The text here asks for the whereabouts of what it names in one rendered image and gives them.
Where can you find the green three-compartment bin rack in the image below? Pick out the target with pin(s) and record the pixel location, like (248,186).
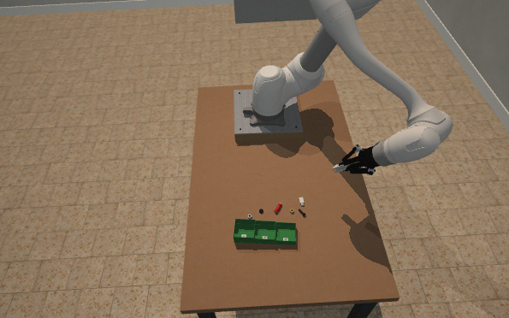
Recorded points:
(265,232)

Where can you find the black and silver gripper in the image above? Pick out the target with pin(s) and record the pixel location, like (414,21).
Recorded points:
(364,159)

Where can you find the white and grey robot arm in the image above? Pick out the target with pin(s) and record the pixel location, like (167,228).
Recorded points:
(271,89)

